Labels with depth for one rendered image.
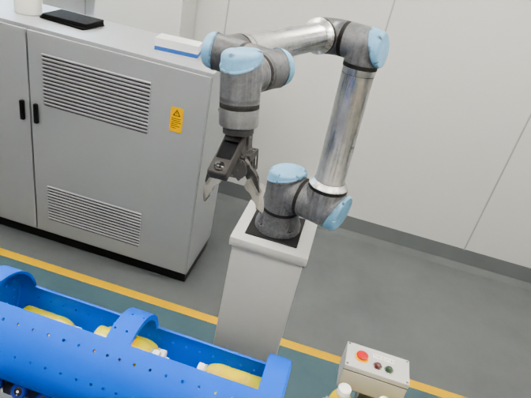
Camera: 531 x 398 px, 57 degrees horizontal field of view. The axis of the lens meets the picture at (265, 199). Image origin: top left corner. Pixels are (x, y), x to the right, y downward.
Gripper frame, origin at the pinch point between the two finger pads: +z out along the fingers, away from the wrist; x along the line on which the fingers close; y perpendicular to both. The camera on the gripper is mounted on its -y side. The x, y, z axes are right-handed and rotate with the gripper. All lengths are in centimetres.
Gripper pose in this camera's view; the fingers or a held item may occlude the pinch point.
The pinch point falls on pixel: (231, 208)
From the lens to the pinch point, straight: 117.4
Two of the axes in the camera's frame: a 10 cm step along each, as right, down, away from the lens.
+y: 3.2, -3.8, 8.7
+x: -9.4, -1.9, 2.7
